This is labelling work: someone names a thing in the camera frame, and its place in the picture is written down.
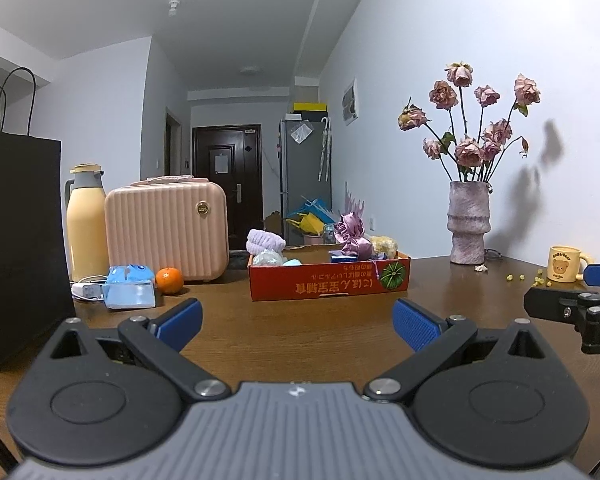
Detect white charger cable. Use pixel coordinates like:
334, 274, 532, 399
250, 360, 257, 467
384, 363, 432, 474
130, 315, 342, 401
71, 274, 106, 304

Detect black paper bag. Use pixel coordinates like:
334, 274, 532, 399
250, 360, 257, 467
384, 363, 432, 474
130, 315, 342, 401
0, 67, 77, 372

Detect white wall electrical panel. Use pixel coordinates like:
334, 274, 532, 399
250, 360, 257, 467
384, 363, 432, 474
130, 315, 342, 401
340, 78, 360, 126

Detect lilac fluffy headband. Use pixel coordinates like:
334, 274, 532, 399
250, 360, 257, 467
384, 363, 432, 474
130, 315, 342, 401
245, 228, 287, 256

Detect purple satin scrunchie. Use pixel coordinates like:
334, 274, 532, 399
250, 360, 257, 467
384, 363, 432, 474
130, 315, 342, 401
333, 212, 376, 261

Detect yellow and black box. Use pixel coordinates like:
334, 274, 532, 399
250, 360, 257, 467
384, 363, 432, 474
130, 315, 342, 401
292, 102, 328, 120

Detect yellow bear mug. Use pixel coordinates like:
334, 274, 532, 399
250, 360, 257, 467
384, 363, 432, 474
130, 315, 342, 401
547, 245, 596, 282

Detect pink textured vase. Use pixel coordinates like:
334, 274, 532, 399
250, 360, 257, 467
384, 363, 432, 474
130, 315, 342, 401
447, 180, 492, 266

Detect orange fruit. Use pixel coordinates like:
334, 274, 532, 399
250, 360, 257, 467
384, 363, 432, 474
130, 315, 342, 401
154, 266, 185, 295

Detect blue plastic frame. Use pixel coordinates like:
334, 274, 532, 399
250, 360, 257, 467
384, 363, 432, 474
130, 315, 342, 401
292, 197, 334, 221

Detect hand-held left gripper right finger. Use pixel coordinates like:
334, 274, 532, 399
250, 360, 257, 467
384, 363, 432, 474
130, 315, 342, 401
364, 298, 554, 403

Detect yellow thermos jug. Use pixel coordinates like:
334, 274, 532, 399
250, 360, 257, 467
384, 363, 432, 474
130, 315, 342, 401
63, 163, 112, 284

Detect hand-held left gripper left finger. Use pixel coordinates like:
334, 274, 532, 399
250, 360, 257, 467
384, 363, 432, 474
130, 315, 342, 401
44, 298, 232, 402

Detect purple coral decoration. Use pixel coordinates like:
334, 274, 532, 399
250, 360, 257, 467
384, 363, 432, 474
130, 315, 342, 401
343, 182, 367, 219

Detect folded umbrella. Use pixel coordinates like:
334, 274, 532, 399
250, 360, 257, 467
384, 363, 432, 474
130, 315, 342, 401
317, 116, 333, 183

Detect grey refrigerator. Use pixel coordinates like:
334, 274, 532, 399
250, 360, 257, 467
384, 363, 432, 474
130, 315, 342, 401
278, 117, 333, 246

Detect pink ribbed suitcase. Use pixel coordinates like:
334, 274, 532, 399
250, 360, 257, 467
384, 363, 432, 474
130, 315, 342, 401
103, 176, 230, 284

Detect blue tissue pack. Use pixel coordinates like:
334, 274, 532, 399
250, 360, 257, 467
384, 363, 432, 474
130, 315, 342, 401
102, 263, 157, 310

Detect dark brown entrance door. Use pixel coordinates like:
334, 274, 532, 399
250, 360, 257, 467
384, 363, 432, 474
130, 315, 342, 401
191, 124, 265, 249

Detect dried pink roses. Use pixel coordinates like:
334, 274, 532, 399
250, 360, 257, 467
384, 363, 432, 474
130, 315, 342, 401
398, 61, 542, 185

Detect scattered yellow crumbs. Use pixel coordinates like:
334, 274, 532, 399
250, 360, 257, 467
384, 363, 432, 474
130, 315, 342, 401
504, 269, 546, 286

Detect white and yellow plush toy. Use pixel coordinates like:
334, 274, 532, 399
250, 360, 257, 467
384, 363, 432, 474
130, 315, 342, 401
369, 235, 400, 260

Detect orange cardboard box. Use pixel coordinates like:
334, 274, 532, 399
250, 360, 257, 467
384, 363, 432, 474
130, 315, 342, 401
247, 251, 412, 303

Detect open brown cardboard box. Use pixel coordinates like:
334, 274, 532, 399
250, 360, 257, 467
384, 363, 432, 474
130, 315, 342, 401
263, 211, 285, 239

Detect yellow dustpan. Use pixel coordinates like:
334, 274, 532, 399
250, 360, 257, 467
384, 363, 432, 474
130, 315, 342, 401
285, 212, 326, 235

